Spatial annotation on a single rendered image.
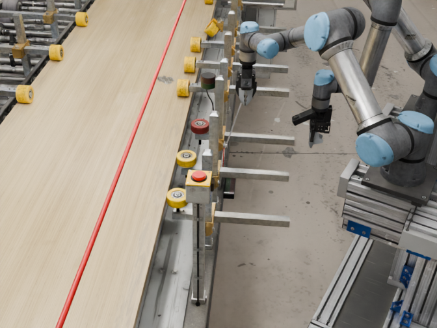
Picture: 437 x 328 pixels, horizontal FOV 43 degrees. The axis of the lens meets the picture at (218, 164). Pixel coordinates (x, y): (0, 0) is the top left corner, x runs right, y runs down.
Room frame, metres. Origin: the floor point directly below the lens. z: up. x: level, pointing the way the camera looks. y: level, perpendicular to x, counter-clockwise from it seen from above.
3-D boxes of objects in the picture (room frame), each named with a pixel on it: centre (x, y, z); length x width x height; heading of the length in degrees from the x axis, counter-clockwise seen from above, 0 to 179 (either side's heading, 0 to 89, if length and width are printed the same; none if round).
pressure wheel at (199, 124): (2.07, 0.09, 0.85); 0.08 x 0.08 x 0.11
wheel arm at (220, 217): (1.56, -0.05, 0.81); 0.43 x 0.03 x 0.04; 86
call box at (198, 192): (1.26, 0.05, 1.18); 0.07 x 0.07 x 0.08; 86
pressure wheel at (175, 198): (1.57, 0.15, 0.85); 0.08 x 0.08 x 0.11
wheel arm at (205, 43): (2.81, -0.10, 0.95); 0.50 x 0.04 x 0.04; 86
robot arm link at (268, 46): (2.05, -0.18, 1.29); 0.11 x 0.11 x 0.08; 33
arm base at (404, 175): (1.56, -0.64, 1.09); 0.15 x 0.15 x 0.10
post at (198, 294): (1.26, 0.05, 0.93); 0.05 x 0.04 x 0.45; 176
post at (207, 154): (1.52, 0.04, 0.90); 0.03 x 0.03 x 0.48; 86
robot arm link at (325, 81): (2.04, -0.42, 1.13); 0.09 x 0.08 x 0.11; 102
